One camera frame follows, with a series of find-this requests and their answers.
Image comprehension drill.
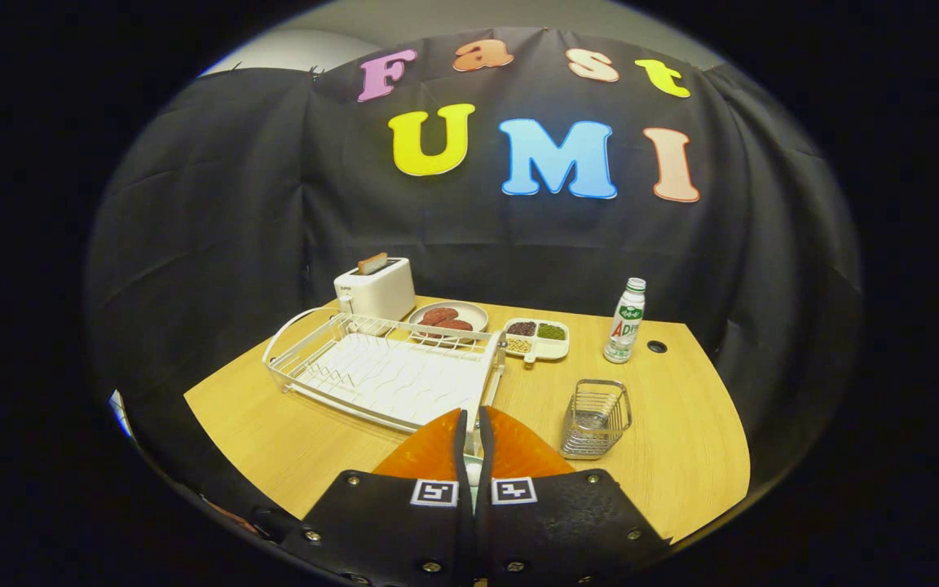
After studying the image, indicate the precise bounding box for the metal wire basket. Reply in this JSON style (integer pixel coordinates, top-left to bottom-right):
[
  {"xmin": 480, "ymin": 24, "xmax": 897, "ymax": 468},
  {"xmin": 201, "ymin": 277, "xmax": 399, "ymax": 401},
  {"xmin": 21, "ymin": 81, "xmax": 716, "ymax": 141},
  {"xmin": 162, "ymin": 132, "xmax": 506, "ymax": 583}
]
[{"xmin": 559, "ymin": 379, "xmax": 633, "ymax": 461}]

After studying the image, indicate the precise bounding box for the white drink bottle green cap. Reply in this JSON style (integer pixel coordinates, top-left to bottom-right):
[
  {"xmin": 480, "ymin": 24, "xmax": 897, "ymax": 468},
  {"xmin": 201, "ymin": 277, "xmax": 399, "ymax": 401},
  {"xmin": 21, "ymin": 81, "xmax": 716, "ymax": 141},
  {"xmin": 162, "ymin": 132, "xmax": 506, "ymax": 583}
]
[{"xmin": 602, "ymin": 277, "xmax": 647, "ymax": 364}]

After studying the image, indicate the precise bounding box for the white toaster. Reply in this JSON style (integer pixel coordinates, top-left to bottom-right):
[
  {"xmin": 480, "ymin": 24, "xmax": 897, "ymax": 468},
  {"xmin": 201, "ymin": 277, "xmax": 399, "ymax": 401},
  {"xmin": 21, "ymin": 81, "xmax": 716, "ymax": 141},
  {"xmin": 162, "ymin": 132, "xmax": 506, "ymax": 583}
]
[{"xmin": 333, "ymin": 258, "xmax": 417, "ymax": 323}]

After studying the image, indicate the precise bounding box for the beige round plate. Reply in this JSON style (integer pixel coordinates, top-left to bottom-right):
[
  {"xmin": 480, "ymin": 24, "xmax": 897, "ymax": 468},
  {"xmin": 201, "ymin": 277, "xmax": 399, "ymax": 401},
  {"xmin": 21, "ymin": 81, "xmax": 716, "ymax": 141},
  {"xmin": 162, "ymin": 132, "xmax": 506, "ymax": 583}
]
[{"xmin": 407, "ymin": 301, "xmax": 490, "ymax": 339}]

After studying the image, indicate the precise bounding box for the white wire dish rack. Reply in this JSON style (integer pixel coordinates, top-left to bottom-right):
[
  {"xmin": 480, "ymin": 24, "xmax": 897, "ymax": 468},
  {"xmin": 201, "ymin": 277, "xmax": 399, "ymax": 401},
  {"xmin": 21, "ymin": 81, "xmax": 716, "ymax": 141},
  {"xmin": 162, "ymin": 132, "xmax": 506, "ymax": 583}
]
[{"xmin": 262, "ymin": 307, "xmax": 508, "ymax": 457}]

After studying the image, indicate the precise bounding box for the white divided dish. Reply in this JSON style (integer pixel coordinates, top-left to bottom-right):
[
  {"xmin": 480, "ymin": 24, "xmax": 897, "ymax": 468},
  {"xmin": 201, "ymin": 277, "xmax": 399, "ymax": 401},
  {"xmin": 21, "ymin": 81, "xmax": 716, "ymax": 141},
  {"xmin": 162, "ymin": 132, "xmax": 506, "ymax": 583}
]
[{"xmin": 502, "ymin": 318, "xmax": 571, "ymax": 368}]

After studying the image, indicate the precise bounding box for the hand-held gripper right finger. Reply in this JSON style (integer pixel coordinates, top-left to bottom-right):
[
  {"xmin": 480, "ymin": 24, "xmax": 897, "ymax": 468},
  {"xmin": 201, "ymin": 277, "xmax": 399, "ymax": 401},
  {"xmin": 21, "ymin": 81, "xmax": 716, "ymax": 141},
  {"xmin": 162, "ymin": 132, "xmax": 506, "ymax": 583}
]
[{"xmin": 476, "ymin": 406, "xmax": 674, "ymax": 587}]

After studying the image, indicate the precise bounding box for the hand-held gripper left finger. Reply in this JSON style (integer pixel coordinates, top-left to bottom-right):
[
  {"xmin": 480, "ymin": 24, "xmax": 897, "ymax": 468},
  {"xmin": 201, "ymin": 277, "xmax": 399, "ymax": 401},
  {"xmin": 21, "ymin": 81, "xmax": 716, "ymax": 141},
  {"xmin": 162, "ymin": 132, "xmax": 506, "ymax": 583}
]
[{"xmin": 278, "ymin": 408, "xmax": 474, "ymax": 587}]

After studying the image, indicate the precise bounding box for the black backdrop cloth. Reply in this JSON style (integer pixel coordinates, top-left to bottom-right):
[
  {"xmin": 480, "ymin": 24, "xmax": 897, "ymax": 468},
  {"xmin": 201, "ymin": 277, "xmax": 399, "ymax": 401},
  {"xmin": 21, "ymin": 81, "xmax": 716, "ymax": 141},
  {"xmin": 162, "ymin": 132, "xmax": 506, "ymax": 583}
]
[{"xmin": 85, "ymin": 29, "xmax": 862, "ymax": 539}]

